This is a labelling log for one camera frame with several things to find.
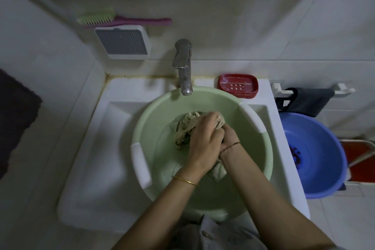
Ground red soap dish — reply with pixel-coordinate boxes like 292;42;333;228
217;73;259;99

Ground dark grey cloth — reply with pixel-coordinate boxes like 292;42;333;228
275;87;336;118

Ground metal faucet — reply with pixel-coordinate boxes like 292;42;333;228
171;39;194;96

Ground blue plastic basin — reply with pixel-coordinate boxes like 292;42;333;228
278;112;348;200

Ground light green plastic basin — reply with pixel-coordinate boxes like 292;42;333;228
130;86;275;224

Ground green and pink scrub brush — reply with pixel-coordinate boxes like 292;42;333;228
77;8;172;29

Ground thin cord bracelet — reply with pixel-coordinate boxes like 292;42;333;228
220;141;241;154

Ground person's grey patterned shirt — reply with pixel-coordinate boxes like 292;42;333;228
173;214;269;250

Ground person's left forearm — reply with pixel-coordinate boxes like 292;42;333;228
111;166;210;250

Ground cream leaf-patterned clothes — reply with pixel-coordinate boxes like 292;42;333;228
171;111;229;183

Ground gold bangle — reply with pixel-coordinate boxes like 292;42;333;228
171;176;200;188

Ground person's left hand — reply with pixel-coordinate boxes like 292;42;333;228
187;112;225;176

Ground person's right hand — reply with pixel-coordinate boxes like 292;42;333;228
218;123;241;159

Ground red bucket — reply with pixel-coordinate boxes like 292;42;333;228
339;139;375;184

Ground white ceramic sink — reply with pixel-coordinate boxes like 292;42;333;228
56;76;311;234

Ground dark purple towel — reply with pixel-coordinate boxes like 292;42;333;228
0;68;43;180

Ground white wall box grey ribbed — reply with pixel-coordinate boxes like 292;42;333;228
94;25;152;60

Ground person's right forearm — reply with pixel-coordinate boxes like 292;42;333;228
220;143;338;250

